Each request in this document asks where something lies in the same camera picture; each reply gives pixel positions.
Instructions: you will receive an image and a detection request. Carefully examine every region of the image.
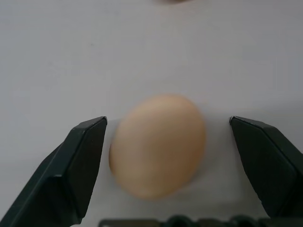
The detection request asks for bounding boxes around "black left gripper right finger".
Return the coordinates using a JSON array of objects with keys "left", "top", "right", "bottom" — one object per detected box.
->
[{"left": 229, "top": 115, "right": 303, "bottom": 218}]

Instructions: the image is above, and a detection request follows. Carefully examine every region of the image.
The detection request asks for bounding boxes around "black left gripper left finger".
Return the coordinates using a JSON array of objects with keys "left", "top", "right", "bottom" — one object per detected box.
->
[{"left": 0, "top": 116, "right": 108, "bottom": 227}]

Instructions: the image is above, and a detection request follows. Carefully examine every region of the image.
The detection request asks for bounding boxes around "light brown egg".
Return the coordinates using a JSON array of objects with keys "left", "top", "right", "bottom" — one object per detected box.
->
[
  {"left": 108, "top": 94, "right": 207, "bottom": 200},
  {"left": 153, "top": 0, "right": 190, "bottom": 5}
]

